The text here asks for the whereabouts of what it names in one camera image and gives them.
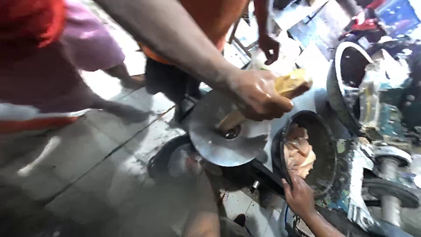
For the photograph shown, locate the person's right forearm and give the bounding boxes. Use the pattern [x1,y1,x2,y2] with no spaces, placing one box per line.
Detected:
[301,210,346,237]

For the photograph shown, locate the person's right hand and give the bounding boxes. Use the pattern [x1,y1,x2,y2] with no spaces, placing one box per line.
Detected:
[282,170,316,219]

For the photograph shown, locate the clear plastic bag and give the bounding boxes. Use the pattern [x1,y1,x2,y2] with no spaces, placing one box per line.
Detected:
[359,49,411,132]

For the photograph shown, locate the person's legs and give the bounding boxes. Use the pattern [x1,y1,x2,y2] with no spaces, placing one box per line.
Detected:
[181,165,252,237]

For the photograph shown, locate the black tub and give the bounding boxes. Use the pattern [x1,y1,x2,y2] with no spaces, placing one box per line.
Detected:
[147,133,198,181]

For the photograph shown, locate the bucket with white rim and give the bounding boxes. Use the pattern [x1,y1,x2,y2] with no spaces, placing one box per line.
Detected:
[326,41,374,136]

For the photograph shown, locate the crumpled white plastic bag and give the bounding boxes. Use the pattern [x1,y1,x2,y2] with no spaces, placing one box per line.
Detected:
[347,140,375,226]

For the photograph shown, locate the grey metal double-disc stand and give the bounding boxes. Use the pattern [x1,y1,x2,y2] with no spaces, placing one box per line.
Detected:
[361,142,420,228]

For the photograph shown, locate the black round bowl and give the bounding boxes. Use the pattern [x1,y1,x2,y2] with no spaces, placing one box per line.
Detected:
[272,110,338,200]

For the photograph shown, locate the round metal grinder tray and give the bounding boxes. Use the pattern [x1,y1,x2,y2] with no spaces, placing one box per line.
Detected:
[187,89,272,167]

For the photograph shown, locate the person's left hand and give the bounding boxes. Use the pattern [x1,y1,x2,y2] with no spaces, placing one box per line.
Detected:
[227,68,294,122]

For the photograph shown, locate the red object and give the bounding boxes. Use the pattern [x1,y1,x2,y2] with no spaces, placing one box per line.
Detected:
[350,9,380,32]

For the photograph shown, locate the white translucent plastic bag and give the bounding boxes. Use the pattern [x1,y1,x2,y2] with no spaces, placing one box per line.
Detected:
[248,39,301,78]

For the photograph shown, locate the black grinder body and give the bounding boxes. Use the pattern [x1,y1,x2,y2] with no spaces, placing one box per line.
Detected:
[210,158,286,199]

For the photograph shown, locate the person's left forearm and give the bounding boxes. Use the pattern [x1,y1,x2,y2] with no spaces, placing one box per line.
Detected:
[93,0,238,99]

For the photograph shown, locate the pile of pink meat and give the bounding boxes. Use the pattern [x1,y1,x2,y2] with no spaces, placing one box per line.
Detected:
[284,124,316,179]

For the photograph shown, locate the blue crate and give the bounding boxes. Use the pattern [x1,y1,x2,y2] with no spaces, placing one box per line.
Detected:
[375,0,421,37]

